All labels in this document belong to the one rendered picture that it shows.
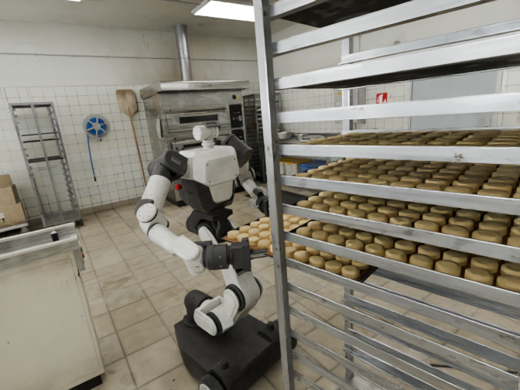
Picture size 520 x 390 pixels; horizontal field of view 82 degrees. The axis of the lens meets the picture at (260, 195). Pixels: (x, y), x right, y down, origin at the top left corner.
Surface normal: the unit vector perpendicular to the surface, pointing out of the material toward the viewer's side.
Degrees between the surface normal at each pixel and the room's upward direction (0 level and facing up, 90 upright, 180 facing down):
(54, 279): 90
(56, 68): 90
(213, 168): 90
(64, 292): 90
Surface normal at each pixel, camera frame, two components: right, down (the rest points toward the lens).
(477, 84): -0.81, 0.22
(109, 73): 0.57, 0.17
